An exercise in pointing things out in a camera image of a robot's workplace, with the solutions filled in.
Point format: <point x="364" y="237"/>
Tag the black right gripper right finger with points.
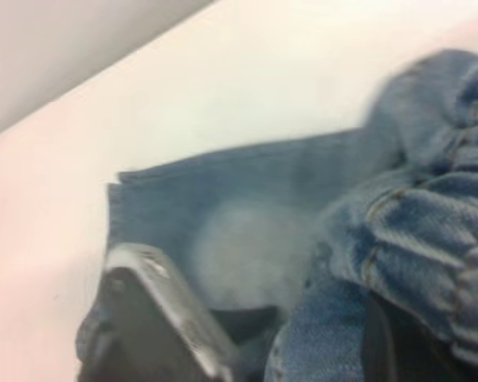
<point x="398" y="354"/>

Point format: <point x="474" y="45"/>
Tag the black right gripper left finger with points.
<point x="143" y="330"/>

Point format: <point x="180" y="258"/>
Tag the blue denim shorts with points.
<point x="263" y="191"/>

